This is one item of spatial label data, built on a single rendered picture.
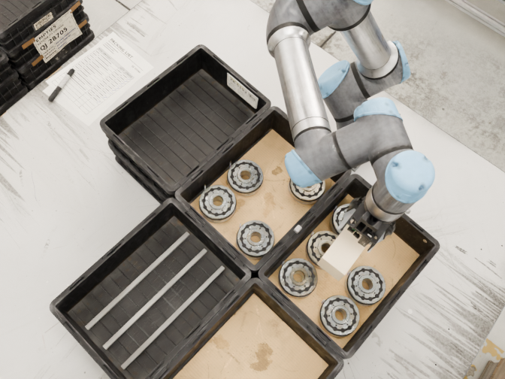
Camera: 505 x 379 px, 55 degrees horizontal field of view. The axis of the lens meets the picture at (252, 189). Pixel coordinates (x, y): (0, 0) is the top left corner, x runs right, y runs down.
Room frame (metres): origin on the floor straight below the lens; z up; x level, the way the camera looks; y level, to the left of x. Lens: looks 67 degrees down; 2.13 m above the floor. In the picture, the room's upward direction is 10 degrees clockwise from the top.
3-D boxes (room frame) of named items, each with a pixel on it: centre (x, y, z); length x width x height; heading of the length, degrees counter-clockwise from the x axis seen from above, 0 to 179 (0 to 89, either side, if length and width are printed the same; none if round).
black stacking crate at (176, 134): (0.70, 0.22, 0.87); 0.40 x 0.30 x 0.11; 146
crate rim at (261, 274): (0.36, -0.28, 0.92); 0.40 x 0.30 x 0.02; 146
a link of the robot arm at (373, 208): (0.37, -0.25, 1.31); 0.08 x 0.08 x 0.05
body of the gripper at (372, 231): (0.37, -0.24, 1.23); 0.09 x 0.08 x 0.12; 151
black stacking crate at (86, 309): (0.20, 0.19, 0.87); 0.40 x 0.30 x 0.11; 146
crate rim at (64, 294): (0.20, 0.19, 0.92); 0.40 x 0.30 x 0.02; 146
